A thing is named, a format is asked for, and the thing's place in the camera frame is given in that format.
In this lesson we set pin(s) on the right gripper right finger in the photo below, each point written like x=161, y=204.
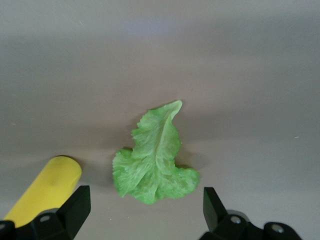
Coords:
x=225, y=227

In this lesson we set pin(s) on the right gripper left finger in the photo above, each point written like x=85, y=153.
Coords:
x=62, y=225

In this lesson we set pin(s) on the yellow mustard squeeze bottle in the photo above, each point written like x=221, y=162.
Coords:
x=47, y=185

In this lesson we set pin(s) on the green lettuce leaf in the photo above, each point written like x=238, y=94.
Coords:
x=155, y=162

